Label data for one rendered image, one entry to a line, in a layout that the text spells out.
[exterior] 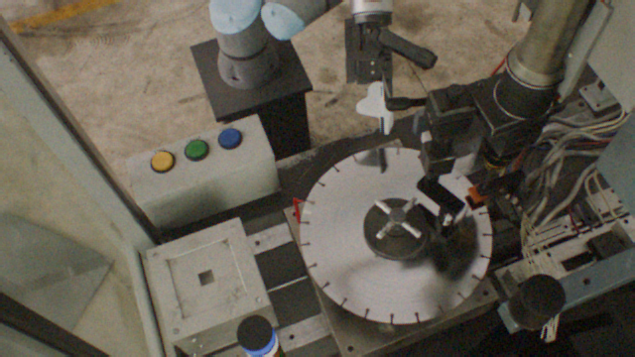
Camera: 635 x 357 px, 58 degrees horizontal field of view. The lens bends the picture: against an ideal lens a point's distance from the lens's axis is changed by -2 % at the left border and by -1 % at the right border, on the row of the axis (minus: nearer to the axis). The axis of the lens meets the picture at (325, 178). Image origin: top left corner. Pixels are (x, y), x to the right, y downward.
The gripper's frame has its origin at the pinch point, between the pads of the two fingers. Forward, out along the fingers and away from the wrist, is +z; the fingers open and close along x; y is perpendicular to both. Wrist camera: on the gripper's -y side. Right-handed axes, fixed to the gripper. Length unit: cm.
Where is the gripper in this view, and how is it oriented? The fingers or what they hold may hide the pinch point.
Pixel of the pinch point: (388, 128)
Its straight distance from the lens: 105.9
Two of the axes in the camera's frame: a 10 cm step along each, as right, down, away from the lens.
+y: -10.0, 0.5, 0.2
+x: -0.1, 0.9, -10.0
